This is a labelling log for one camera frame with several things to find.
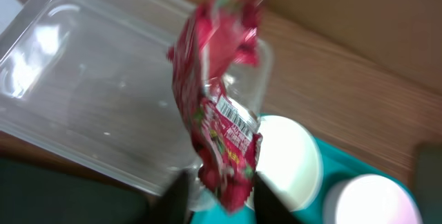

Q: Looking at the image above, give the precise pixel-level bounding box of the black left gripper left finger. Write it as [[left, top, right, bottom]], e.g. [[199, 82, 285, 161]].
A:
[[151, 171, 190, 224]]

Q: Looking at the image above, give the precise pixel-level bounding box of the pink shallow bowl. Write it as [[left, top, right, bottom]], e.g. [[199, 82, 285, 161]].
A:
[[323, 174, 423, 224]]

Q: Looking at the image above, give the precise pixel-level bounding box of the clear plastic bin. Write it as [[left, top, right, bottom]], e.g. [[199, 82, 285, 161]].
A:
[[1, 0, 272, 195]]

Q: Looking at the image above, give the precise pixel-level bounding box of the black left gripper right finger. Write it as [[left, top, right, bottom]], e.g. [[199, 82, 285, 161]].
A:
[[253, 173, 302, 224]]

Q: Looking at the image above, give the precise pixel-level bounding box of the red snack wrapper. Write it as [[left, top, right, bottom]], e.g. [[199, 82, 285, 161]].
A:
[[167, 0, 262, 213]]

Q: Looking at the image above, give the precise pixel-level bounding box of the white small bowl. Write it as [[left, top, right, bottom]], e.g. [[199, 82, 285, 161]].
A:
[[256, 115, 324, 212]]

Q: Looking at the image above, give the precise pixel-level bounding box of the teal plastic tray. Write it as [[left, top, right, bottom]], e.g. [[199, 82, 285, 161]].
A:
[[190, 138, 414, 224]]

